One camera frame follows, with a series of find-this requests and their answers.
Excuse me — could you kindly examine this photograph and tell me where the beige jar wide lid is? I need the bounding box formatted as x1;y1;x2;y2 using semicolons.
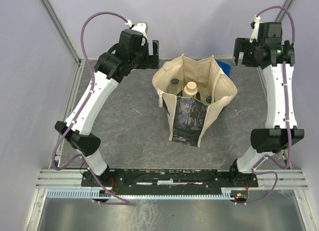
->
183;82;198;98

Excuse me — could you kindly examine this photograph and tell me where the clear square bottle back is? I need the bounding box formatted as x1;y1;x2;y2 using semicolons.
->
206;96;212;104

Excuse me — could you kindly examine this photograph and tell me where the beige canvas tote bag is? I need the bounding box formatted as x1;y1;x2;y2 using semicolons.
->
152;55;237;147

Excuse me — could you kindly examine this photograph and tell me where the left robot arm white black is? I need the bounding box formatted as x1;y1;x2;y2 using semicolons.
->
55;23;159;186

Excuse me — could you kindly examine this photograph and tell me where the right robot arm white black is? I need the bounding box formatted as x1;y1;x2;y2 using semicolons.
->
228;17;305;187

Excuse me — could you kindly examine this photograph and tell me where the blue cloth behind bag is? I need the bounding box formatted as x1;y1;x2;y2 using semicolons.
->
216;60;231;77

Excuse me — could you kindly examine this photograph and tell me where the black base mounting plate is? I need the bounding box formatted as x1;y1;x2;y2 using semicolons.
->
81;169;258;194

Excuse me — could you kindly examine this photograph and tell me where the small circuit board red led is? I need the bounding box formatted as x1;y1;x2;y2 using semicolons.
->
234;193;248;202

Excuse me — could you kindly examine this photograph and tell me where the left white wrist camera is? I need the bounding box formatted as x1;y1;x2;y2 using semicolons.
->
125;19;148;46

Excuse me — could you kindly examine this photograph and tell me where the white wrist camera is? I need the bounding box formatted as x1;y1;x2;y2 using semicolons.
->
249;15;261;43
125;19;148;46

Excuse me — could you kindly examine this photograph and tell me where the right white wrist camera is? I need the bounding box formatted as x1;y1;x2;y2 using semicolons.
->
249;15;261;43

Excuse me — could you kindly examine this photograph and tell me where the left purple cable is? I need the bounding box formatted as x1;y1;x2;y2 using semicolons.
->
51;11;133;205

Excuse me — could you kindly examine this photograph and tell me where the right aluminium frame post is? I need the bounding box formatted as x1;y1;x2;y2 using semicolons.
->
253;0;299;62

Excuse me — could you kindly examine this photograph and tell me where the aluminium frame post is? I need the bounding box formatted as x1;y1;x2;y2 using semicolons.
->
39;0;81;64
253;0;299;62

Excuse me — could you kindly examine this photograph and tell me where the left aluminium frame post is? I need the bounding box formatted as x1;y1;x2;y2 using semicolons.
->
39;0;81;64

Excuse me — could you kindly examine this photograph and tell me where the aluminium front rail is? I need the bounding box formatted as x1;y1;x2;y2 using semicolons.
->
36;169;308;191

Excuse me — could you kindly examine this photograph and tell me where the light blue cable duct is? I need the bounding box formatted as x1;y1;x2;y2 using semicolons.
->
47;185;239;200

